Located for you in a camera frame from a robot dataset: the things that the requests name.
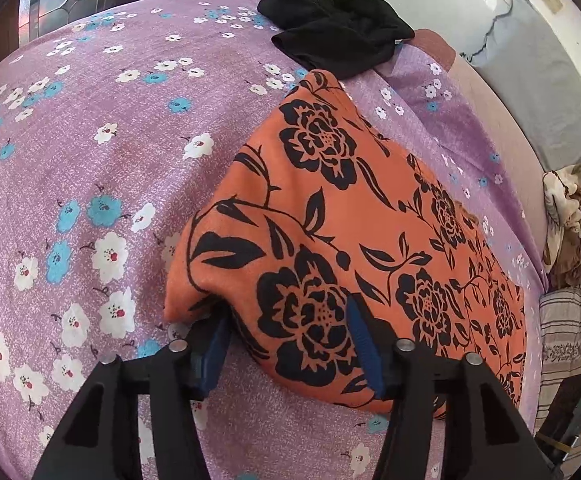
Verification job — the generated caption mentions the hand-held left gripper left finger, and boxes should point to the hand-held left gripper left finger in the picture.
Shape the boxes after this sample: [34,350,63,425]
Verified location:
[30,316,231,480]

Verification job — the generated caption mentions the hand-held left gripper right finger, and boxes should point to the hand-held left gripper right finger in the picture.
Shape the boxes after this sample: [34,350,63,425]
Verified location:
[345,294,554,480]

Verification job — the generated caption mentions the orange black floral garment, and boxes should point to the orange black floral garment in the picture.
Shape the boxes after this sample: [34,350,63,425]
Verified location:
[163,69,527,420]

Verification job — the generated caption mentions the striped floral cushion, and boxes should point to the striped floral cushion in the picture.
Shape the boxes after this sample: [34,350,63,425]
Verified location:
[533,280,581,461]

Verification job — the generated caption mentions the beige floral crumpled blanket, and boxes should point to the beige floral crumpled blanket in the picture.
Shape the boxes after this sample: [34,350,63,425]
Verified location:
[542,161,581,288]

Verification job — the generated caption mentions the purple floral bedsheet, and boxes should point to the purple floral bedsheet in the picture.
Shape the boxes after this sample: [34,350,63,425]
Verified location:
[0,0,549,480]

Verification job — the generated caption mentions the grey pillow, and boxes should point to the grey pillow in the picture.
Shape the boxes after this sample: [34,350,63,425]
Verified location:
[463,0,581,173]

